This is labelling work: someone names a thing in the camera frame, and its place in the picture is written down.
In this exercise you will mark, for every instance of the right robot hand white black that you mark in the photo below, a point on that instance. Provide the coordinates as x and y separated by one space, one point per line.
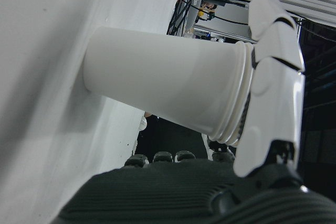
183 195

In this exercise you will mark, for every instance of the white paper cup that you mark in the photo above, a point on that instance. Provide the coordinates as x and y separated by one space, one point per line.
162 82

